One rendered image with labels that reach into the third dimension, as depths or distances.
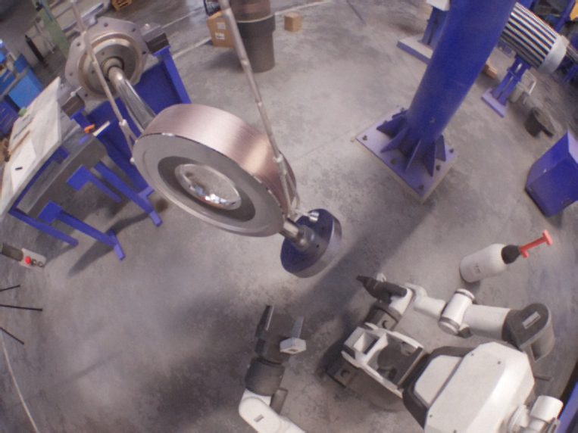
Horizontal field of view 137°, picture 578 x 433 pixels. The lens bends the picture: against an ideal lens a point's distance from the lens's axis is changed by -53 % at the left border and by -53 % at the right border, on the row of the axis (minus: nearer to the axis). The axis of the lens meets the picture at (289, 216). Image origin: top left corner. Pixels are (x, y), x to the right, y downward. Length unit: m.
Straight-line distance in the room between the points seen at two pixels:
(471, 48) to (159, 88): 1.95
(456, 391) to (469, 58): 1.47
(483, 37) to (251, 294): 2.03
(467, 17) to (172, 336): 2.56
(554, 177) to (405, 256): 1.87
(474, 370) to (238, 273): 1.39
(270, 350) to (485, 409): 0.50
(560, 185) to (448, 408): 2.57
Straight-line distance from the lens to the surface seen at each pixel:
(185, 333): 1.71
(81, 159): 1.47
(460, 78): 1.61
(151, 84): 1.82
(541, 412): 0.60
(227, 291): 1.60
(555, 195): 2.98
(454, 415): 0.59
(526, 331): 0.67
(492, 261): 1.71
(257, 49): 2.66
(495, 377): 0.59
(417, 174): 2.04
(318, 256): 0.59
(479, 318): 0.76
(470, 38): 1.51
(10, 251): 1.14
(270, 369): 0.59
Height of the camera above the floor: 1.54
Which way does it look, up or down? 68 degrees down
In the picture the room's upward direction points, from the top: 4 degrees counter-clockwise
